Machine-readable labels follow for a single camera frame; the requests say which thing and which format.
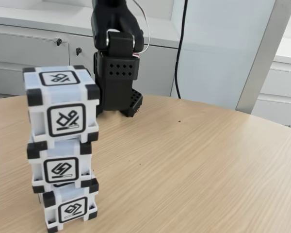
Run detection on white cube with lamp symbol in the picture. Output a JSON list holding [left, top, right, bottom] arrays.
[[22, 65, 101, 148]]

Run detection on white cube with lightning symbol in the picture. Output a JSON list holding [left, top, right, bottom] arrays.
[[26, 139, 93, 194]]

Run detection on white cube with house symbol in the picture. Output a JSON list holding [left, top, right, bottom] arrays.
[[32, 178, 99, 233]]

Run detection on white cabinet with doors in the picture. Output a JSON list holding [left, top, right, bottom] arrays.
[[0, 0, 182, 98]]

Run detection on white drawer unit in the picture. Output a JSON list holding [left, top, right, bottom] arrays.
[[251, 55, 291, 129]]

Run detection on black camera cable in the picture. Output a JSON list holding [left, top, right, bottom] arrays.
[[174, 0, 189, 100]]

